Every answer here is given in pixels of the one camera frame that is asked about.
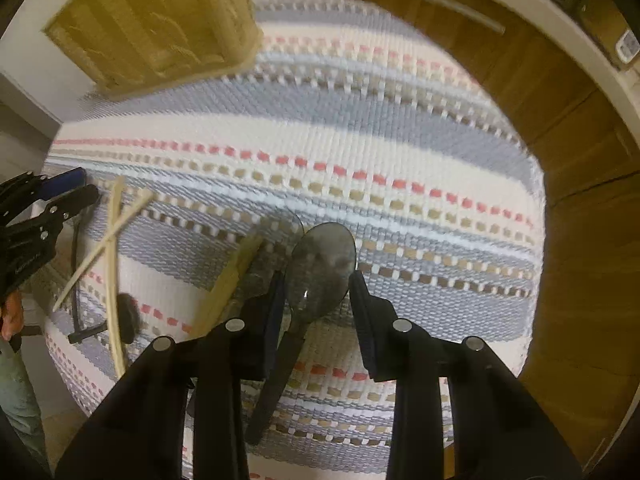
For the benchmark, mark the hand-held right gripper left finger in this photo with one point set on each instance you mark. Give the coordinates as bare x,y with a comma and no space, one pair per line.
265,330

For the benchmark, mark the small white device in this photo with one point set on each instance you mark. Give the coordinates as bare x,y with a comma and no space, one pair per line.
625,47

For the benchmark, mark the striped woven mat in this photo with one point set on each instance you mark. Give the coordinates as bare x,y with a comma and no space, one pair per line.
350,135

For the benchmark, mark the person's grey trousers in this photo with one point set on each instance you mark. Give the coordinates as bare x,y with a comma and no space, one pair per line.
17,390

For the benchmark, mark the person's left hand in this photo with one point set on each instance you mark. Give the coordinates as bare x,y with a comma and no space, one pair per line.
10,315

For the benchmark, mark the wooden utensil holder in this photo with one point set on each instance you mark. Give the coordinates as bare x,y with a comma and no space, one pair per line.
150,25

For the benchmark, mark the black utensil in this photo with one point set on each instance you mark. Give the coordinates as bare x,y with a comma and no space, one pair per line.
127,317

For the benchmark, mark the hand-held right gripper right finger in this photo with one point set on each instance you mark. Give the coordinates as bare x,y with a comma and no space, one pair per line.
367,320

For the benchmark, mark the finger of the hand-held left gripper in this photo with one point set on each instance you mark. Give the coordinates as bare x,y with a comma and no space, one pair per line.
62,180
75,202

